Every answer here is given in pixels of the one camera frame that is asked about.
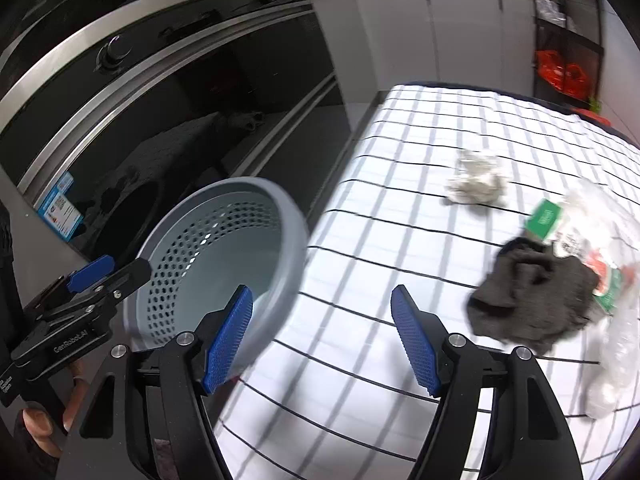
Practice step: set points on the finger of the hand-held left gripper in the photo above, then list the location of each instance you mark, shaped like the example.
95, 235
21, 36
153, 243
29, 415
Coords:
92, 272
127, 277

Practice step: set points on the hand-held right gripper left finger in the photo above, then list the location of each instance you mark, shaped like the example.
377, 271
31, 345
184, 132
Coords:
227, 340

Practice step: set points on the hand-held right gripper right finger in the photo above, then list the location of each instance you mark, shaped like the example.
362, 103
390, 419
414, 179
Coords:
415, 340

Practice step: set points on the grey perforated waste basket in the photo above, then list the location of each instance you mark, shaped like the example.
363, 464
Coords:
200, 270

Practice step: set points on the dark grey cloth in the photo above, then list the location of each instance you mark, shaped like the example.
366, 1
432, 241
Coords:
535, 290

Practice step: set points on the crushed clear plastic bottle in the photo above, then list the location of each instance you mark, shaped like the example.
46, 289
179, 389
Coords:
607, 385

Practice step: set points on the printed clear plastic bag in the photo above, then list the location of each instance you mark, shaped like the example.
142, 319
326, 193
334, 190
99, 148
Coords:
585, 230

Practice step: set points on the person's left hand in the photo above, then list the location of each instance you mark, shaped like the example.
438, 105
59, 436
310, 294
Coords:
40, 425

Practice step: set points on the large blue energy label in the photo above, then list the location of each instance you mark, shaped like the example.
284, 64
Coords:
60, 215

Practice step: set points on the small blue sticker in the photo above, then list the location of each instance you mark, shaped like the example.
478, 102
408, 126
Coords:
65, 183

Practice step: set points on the white checkered tablecloth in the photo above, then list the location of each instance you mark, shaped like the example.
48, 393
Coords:
400, 185

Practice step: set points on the black glass built-in appliance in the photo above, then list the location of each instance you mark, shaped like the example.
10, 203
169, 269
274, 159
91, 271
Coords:
175, 110

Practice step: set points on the black frying pan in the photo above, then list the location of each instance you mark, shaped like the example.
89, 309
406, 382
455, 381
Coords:
85, 0

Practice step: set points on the red plastic item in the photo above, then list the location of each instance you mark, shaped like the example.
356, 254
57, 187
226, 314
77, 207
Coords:
592, 116

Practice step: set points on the grey kitchen cabinets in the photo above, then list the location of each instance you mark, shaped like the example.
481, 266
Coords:
425, 35

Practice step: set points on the red plastic bag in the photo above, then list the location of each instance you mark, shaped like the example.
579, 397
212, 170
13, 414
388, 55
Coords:
552, 67

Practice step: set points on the black metal shelf rack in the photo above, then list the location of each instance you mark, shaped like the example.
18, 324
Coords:
570, 30

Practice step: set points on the crumpled clear plastic wrap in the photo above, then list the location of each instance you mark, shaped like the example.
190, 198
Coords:
550, 10

